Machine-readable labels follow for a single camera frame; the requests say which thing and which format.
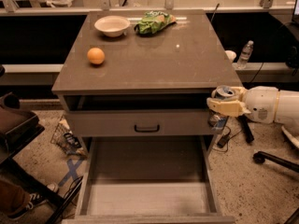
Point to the open middle drawer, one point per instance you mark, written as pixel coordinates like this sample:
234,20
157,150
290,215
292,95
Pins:
148,180

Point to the black chair base leg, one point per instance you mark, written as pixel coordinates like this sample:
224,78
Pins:
260,157

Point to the closed upper drawer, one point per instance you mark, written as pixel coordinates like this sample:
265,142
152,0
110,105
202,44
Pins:
143,123

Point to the orange fruit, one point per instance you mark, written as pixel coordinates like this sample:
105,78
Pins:
95,55

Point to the white paper cup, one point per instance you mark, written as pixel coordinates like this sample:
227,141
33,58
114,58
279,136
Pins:
231,55

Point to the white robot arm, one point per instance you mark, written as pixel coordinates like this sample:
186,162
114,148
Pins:
287,114

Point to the clear water bottle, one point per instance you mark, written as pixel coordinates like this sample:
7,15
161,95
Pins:
245,55

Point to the black white sneaker left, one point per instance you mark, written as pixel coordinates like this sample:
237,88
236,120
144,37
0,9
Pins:
35,200

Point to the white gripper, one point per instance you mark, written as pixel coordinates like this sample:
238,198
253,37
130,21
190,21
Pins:
260,103

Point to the black power adapter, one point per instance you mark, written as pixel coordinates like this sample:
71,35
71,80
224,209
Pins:
223,141

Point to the green chip bag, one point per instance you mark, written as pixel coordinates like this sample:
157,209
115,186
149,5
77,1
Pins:
154,22

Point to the black table leg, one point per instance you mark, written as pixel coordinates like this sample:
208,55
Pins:
246,129

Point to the white bowl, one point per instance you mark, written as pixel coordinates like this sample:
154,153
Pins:
112,26

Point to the grey drawer cabinet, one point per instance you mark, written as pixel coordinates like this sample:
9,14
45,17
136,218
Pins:
176,69

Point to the redbull can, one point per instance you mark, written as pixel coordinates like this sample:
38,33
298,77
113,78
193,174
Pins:
216,120

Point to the black chair left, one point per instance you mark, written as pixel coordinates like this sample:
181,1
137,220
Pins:
18,127

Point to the wire basket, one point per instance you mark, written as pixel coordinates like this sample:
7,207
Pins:
65,140

